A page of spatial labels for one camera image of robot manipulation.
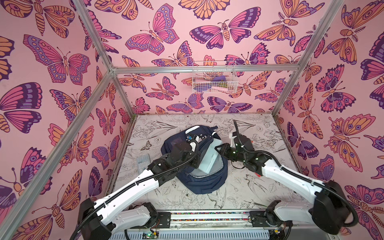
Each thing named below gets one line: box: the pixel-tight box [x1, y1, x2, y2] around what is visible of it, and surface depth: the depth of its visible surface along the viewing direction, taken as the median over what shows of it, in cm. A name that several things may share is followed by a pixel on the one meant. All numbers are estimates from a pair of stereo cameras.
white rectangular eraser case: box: [198, 138, 223, 174], surface depth 81 cm
